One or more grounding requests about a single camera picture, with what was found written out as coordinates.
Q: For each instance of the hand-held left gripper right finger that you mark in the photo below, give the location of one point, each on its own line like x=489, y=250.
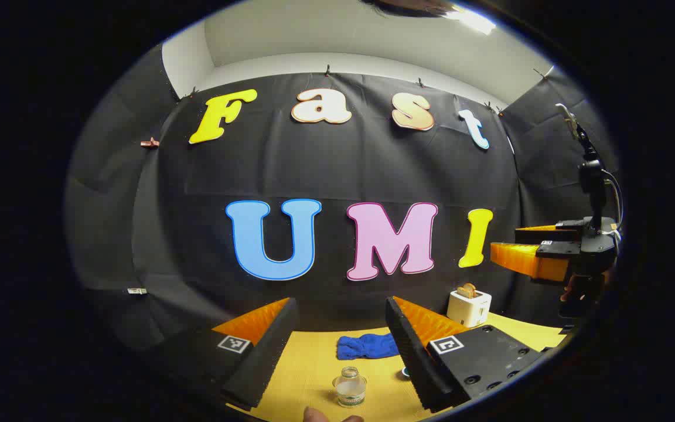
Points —
x=411, y=351

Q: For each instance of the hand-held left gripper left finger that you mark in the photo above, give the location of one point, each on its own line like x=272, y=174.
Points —
x=267, y=351

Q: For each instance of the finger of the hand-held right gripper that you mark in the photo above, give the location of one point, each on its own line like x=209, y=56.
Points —
x=548, y=232
x=525, y=258

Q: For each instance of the clear plastic water bottle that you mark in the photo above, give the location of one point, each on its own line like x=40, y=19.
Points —
x=350, y=390

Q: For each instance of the blue towel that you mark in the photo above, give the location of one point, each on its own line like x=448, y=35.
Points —
x=367, y=347

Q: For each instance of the toast slice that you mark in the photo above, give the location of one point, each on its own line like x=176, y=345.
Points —
x=466, y=289

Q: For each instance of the white toaster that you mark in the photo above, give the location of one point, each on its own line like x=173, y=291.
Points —
x=467, y=309

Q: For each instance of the black backdrop cloth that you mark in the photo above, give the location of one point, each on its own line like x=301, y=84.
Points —
x=337, y=164

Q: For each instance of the ceiling light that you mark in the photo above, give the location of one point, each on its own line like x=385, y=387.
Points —
x=472, y=20

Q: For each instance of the red clip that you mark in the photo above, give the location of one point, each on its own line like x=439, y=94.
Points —
x=150, y=142

